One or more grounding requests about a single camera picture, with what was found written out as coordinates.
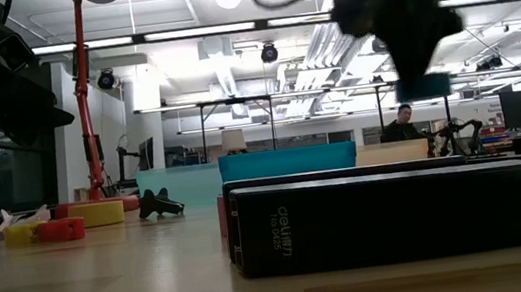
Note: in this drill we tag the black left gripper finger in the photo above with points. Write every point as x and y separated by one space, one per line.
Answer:
21 89
35 122

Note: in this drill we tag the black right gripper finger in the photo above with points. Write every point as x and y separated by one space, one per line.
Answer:
398 59
421 62

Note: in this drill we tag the white pink stapler remover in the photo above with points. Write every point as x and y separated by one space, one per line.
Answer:
32 215

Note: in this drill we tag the yellow tape roll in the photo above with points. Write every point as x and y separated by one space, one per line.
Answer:
98 214

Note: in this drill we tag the red mini stapler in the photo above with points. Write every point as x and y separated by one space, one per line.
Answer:
62 230

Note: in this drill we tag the yellow mini stapler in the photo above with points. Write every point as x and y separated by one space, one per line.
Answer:
17 234

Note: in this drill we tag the black stapler remover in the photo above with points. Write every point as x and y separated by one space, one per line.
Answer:
157 206

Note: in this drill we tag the large black stapler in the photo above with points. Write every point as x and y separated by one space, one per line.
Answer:
401 218

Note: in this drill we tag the pink tape roll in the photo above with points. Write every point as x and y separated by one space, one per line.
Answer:
222 216

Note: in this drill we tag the black monitor on arm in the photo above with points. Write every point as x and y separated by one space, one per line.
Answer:
147 155

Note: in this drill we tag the black background robot arm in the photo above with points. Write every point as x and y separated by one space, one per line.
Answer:
465 131

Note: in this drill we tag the red desk lamp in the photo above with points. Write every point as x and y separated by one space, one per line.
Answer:
89 138

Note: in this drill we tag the black spotlight pair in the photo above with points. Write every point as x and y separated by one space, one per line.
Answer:
489 63

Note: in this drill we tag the person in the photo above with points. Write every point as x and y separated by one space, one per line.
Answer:
402 131

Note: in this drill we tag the black ceiling spotlight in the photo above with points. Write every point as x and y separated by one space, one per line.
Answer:
106 79
269 53

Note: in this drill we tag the orange plastic bin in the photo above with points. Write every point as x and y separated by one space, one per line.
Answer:
387 153

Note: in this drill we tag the red storage box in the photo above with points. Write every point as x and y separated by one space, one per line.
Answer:
490 130

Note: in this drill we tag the black ceiling light track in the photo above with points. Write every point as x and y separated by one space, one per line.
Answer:
139 38

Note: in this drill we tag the blue plastic bin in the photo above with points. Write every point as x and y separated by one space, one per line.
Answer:
288 161

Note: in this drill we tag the green translucent plastic bin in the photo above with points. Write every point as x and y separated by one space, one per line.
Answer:
185 186

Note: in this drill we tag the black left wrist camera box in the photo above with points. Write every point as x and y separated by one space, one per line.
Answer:
10 48

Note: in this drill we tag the black metal rig frame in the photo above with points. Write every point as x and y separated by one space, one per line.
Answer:
205 143
381 120

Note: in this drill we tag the black aluminium table frame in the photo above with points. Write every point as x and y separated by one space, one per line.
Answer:
505 163

